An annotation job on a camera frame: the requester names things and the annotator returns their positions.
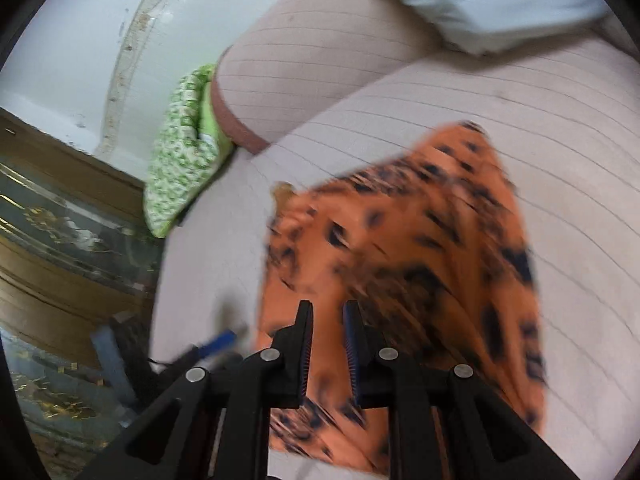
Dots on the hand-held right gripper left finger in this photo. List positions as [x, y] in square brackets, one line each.
[292, 370]

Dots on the orange floral blouse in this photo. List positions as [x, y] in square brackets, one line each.
[400, 240]

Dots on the pink bolster cushion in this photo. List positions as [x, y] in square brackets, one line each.
[310, 60]

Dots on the green patterned pillow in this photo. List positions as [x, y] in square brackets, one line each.
[180, 170]

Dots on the grey pillow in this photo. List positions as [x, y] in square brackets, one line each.
[475, 5]

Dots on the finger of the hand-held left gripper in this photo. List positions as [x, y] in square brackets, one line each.
[217, 344]

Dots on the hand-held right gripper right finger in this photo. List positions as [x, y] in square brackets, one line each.
[357, 360]

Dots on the wooden door with glass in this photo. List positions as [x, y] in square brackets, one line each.
[60, 270]

